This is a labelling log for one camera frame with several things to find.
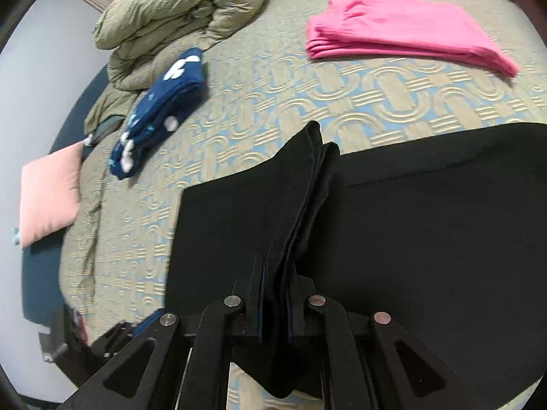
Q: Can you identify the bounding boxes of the black pants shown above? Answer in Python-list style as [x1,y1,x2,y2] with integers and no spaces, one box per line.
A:
[164,122,546,406]

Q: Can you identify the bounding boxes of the patterned green bedspread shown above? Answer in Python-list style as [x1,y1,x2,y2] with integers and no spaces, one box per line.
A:
[59,0,547,410]

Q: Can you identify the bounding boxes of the navy blue patterned garment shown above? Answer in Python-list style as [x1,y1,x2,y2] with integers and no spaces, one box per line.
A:
[108,47,206,180]

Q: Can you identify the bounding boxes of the pink pillow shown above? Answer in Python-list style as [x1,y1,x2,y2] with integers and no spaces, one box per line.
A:
[18,142,83,248]

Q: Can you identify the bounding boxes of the folded pink garment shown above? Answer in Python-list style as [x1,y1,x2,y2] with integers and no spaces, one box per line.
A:
[306,0,519,78]

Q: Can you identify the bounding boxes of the olive green rolled duvet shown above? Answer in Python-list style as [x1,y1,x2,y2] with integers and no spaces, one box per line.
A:
[83,0,265,134]

